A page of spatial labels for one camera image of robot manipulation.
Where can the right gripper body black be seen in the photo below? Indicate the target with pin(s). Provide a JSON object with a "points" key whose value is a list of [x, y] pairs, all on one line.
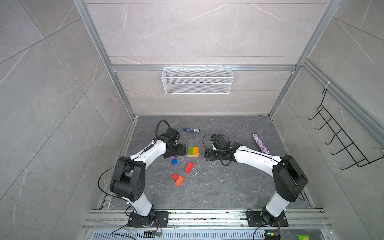
{"points": [[214, 155]]}

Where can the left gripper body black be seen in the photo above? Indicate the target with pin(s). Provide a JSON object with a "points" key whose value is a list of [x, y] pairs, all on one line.
{"points": [[177, 150]]}

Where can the green rectangular block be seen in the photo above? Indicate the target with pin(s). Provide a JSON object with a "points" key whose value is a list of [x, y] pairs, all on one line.
{"points": [[190, 151]]}

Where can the natural wood block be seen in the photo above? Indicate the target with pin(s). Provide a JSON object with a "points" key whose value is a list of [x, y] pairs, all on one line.
{"points": [[193, 156]]}

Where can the yellow-orange rectangular block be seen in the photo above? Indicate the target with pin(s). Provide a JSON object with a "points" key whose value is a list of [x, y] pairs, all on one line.
{"points": [[195, 151]]}

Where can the red arch block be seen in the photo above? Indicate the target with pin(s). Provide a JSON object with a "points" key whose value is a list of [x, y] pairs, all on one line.
{"points": [[188, 168]]}

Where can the orange rectangular block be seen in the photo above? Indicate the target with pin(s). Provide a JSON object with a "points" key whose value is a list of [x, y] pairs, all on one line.
{"points": [[178, 181]]}

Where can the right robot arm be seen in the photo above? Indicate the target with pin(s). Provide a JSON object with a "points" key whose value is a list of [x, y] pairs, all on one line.
{"points": [[289, 178]]}

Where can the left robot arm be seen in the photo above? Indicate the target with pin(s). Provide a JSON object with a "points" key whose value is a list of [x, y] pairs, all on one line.
{"points": [[129, 176]]}

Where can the small red cube block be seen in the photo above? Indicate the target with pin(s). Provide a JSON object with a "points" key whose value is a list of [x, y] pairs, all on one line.
{"points": [[175, 176]]}

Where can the blue marker pen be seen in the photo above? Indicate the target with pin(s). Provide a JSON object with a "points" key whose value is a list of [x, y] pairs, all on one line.
{"points": [[191, 130]]}

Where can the glitter purple tube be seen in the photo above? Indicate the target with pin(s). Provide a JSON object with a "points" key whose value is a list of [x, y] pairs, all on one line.
{"points": [[260, 144]]}

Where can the green packet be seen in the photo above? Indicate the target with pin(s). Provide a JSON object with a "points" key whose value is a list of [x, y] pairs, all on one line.
{"points": [[303, 237]]}

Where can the white wire mesh basket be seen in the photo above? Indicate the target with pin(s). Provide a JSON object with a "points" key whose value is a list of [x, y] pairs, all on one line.
{"points": [[197, 80]]}

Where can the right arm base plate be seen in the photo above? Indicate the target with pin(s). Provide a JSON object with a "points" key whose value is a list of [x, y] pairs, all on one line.
{"points": [[265, 219]]}

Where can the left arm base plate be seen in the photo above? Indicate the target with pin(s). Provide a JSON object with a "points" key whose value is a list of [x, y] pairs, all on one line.
{"points": [[153, 220]]}

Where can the aluminium mounting rail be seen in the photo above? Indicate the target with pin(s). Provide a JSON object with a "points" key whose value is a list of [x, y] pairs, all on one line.
{"points": [[210, 219]]}

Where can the white perforated cable tray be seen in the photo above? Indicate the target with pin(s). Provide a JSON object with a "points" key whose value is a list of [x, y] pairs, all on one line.
{"points": [[182, 235]]}

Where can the black wire hook rack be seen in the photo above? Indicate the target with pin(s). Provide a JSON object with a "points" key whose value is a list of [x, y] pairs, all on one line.
{"points": [[347, 144]]}

